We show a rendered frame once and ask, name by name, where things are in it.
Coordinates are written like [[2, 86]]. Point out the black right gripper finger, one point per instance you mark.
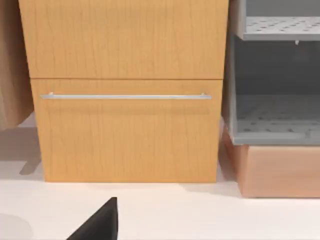
[[105, 222]]

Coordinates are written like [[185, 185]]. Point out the pale wooden cupboard side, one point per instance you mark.
[[13, 65]]

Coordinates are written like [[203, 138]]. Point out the wooden cupboard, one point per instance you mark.
[[122, 40]]

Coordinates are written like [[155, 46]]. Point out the grey pierced drawer inside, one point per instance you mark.
[[272, 120]]

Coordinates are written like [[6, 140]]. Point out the grey pierced shelf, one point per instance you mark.
[[280, 22]]

